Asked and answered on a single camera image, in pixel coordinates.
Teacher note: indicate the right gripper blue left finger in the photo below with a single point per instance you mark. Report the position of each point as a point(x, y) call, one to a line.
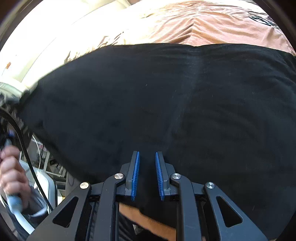
point(91, 212)

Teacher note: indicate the person's left hand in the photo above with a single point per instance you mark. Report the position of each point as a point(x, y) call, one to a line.
point(13, 176)

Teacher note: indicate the orange bed blanket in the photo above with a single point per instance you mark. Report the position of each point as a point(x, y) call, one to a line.
point(199, 23)

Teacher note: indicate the cream padded headboard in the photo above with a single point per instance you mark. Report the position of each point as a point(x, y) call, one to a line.
point(43, 35)

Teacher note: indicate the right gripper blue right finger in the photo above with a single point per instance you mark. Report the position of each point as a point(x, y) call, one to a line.
point(204, 211)

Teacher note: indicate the black pants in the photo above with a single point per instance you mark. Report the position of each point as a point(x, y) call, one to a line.
point(223, 113)

